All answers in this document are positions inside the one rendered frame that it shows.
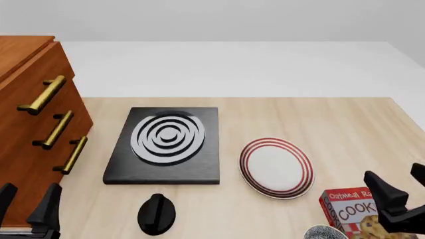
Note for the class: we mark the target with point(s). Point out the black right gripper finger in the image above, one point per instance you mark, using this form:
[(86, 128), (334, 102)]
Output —
[(388, 196), (420, 173)]

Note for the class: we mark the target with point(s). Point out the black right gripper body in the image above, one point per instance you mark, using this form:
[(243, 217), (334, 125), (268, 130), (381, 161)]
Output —
[(406, 220)]

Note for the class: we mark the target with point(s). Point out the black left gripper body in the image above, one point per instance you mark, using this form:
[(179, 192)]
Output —
[(30, 234)]

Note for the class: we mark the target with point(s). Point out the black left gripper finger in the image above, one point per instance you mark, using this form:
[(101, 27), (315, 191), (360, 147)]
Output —
[(7, 196), (46, 211)]

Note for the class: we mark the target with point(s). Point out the black-and-white patterned bowl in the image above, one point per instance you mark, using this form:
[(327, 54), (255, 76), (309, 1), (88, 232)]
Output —
[(323, 234)]

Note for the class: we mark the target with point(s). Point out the flat black stove plate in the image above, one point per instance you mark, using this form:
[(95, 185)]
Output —
[(126, 164)]

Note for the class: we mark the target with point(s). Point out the white plate with red rings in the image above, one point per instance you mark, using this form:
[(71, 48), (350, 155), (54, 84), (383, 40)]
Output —
[(275, 168)]

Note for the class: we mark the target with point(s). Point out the wooden drawer, shortest front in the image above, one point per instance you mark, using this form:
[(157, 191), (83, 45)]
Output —
[(33, 169)]

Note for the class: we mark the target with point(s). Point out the red oatmeal cookies box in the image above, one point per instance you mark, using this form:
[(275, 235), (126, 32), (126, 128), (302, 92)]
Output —
[(345, 206)]

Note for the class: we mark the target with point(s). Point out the wooden drawer, medium front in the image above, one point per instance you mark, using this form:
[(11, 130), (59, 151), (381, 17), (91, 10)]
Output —
[(16, 142)]

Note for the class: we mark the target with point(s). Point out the round black stove knob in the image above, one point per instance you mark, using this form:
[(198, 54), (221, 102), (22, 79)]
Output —
[(156, 216)]

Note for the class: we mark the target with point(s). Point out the wooden drawer, tallest front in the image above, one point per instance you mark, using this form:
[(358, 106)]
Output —
[(33, 74)]

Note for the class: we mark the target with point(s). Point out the wooden cabinet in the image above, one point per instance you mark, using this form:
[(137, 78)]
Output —
[(20, 53)]

